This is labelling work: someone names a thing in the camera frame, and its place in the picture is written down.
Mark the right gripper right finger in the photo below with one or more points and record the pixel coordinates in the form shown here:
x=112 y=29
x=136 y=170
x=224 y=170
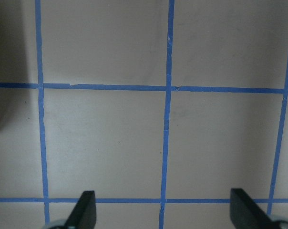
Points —
x=246 y=214

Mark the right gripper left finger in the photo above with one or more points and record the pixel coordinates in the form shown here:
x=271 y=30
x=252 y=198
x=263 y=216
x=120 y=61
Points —
x=83 y=215

